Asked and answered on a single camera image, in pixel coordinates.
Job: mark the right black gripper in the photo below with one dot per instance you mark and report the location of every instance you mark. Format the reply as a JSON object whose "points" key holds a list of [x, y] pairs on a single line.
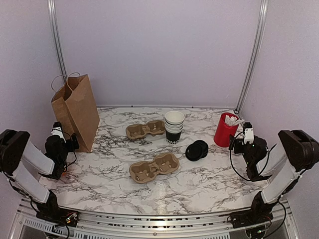
{"points": [[237, 142]]}

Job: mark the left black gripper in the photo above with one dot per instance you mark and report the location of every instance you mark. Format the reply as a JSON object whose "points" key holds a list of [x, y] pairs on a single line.
{"points": [[72, 147]]}

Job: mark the brown paper bag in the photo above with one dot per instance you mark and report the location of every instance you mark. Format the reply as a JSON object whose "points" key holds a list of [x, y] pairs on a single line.
{"points": [[75, 107]]}

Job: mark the cardboard cup carrier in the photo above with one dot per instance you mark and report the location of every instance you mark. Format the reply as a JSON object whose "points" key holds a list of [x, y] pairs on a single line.
{"points": [[146, 171], [139, 131]]}

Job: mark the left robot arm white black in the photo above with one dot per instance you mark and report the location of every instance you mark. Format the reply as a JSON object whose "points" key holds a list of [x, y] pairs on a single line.
{"points": [[16, 149]]}

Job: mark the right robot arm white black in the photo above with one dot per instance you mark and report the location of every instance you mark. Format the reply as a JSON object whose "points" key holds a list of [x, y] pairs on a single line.
{"points": [[284, 163]]}

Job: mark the red cylindrical container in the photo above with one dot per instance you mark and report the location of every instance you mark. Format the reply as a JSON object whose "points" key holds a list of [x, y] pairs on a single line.
{"points": [[224, 131]]}

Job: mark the white sugar packets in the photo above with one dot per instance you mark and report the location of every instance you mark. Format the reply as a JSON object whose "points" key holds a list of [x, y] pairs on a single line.
{"points": [[233, 120]]}

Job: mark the stack of black cup lids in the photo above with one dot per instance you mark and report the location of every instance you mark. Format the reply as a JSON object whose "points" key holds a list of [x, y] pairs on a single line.
{"points": [[196, 150]]}

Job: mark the stack of black paper cups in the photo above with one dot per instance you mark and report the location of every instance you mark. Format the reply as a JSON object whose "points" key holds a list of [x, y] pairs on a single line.
{"points": [[173, 122]]}

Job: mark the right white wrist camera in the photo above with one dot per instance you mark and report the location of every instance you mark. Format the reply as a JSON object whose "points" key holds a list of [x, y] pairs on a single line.
{"points": [[248, 137]]}

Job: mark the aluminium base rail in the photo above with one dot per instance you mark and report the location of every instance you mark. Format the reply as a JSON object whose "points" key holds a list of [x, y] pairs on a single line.
{"points": [[97, 225]]}

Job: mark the left aluminium frame post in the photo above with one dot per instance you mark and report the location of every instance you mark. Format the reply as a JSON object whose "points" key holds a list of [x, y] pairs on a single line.
{"points": [[56, 36]]}

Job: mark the aluminium frame post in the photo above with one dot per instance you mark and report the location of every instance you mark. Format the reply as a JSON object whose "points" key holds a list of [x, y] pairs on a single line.
{"points": [[56, 36], [254, 54]]}

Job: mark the right aluminium frame post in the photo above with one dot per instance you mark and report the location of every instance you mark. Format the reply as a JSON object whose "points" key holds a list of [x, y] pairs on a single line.
{"points": [[254, 54]]}

